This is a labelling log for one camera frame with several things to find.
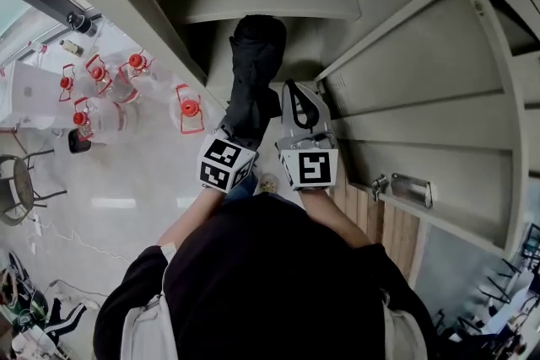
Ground small clear bottle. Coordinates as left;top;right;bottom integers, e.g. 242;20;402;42
58;38;85;56

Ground black metal mesh chair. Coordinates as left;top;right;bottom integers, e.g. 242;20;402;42
0;148;68;228

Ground person's right forearm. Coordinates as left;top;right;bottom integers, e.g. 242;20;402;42
300;188;373;250

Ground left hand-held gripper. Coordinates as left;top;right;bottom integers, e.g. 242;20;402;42
197;124;259;195

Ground white backpack strap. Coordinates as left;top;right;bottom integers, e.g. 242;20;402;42
121;293;179;360
381;294;428;360

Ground white floor cable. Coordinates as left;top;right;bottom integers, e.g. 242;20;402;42
31;210;132;265

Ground wooden board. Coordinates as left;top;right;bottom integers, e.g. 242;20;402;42
327;175;424;288

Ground person's left forearm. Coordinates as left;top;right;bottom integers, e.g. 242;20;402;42
157;185;224;250

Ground person's blue jeans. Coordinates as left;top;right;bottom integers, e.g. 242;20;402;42
222;171;259;206

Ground black folding chairs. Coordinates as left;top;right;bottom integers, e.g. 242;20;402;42
433;223;540;360

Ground person's black shirt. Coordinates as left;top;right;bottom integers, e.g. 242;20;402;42
92;192;436;360

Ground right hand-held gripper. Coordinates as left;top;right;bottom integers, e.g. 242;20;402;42
275;79;342;193

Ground green and black bag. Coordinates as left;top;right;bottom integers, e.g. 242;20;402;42
0;251;51;336

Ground black round container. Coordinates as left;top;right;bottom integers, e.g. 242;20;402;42
66;10;99;37

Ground grey metal locker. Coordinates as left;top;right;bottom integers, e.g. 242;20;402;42
82;0;540;261

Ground person's beige shoe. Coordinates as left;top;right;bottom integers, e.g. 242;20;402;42
258;174;280;195

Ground black rectangular device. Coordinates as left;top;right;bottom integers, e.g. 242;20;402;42
67;127;93;155

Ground black jacket white stripes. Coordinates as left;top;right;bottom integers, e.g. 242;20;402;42
40;298;89;347

